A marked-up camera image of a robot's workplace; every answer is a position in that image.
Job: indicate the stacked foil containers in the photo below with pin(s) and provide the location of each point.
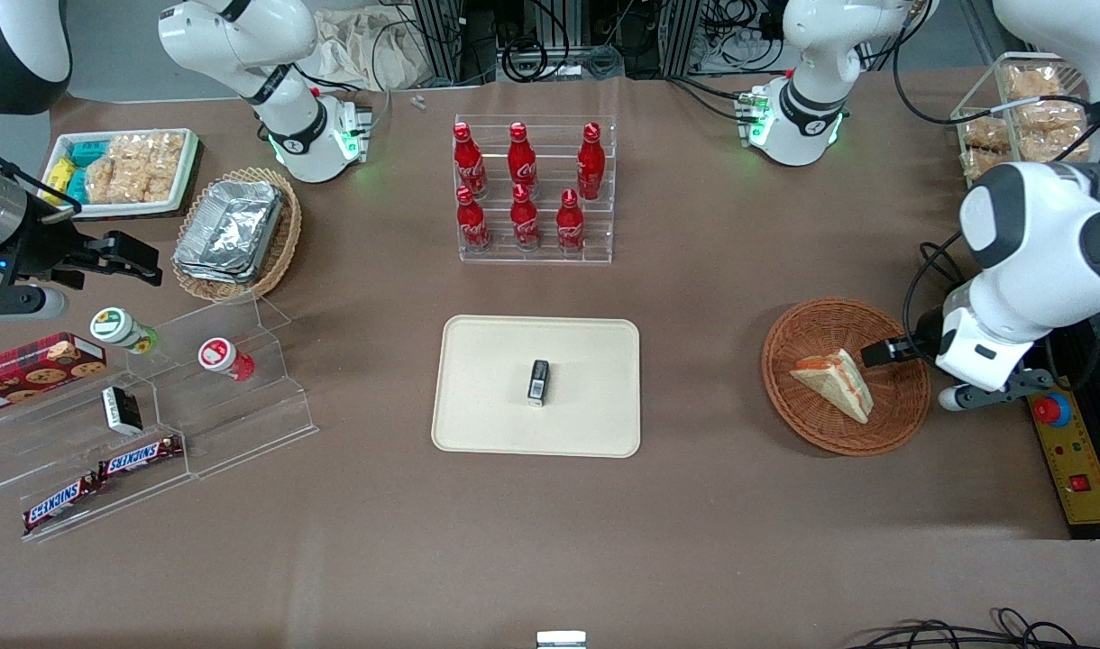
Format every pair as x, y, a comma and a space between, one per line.
230, 230

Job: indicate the yellow snack pack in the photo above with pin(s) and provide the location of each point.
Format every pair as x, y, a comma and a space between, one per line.
59, 174

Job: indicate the red lid cup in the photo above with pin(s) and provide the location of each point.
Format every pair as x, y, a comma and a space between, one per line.
221, 356

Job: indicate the red cookie box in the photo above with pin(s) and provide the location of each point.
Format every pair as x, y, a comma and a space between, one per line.
36, 370

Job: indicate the light wicker basket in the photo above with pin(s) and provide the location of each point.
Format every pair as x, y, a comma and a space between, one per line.
284, 243

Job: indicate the clear acrylic stepped stand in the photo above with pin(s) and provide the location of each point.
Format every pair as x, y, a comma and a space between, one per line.
243, 424

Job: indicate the small white device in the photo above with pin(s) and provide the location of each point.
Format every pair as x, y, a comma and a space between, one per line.
561, 640

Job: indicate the yellow emergency stop panel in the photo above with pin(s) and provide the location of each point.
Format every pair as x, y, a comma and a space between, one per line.
1077, 469

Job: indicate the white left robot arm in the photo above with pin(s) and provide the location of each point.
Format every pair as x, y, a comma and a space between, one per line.
1028, 234

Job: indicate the rice cracker pack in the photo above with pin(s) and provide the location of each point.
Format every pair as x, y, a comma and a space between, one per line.
113, 185
153, 153

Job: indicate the triangular sandwich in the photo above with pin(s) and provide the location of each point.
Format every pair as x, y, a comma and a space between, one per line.
834, 383

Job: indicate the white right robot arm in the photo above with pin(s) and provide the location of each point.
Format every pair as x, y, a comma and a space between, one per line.
284, 108

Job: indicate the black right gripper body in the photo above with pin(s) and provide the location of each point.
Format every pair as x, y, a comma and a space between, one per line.
38, 245

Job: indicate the white snack tray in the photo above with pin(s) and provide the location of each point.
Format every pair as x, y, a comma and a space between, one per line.
117, 212

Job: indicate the red cola bottle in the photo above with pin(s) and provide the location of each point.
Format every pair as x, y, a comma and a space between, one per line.
468, 162
569, 225
524, 221
591, 162
472, 223
521, 160

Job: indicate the beige cloth bag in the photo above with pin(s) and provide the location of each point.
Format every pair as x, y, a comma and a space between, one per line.
361, 50

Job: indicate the teal snack pack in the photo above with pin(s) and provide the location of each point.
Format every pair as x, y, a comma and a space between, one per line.
77, 186
87, 151

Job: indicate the green lid cup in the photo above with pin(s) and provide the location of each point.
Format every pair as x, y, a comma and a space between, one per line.
117, 327

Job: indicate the brown wicker basket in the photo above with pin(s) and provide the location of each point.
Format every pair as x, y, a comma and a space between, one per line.
838, 324

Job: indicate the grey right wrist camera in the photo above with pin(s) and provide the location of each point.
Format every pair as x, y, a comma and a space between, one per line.
18, 302

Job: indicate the bagged fried snack pack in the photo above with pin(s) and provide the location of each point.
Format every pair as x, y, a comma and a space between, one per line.
985, 133
1032, 83
1050, 144
1046, 115
981, 164

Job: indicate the black and white small box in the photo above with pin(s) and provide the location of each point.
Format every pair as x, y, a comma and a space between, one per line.
122, 410

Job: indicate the small black box with label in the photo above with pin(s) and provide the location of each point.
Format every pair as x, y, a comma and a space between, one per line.
538, 383

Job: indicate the clear acrylic bottle rack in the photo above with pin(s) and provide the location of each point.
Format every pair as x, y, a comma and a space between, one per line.
550, 257

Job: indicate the Snickers bar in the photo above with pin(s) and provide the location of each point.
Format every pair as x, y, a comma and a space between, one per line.
59, 503
140, 456

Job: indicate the beige plastic tray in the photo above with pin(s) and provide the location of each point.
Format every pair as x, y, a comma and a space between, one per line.
487, 388

